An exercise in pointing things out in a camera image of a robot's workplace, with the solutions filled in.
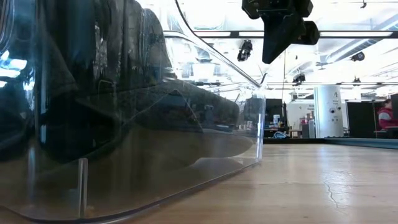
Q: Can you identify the person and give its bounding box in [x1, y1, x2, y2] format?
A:
[377, 98, 398, 131]

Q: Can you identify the white cylindrical column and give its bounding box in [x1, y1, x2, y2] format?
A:
[313, 85, 345, 139]

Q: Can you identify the grey cap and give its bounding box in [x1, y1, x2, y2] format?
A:
[0, 0, 242, 164]

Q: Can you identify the clear plastic bin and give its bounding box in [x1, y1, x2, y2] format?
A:
[0, 0, 267, 223]

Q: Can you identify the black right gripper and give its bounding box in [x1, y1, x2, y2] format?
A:
[241, 0, 320, 65]

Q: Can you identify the black aluminium table frame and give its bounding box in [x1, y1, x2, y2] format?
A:
[263, 137, 398, 150]

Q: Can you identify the black partition panel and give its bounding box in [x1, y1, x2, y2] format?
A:
[346, 100, 379, 139]

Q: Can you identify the black hanging camera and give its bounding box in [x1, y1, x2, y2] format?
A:
[236, 39, 254, 62]

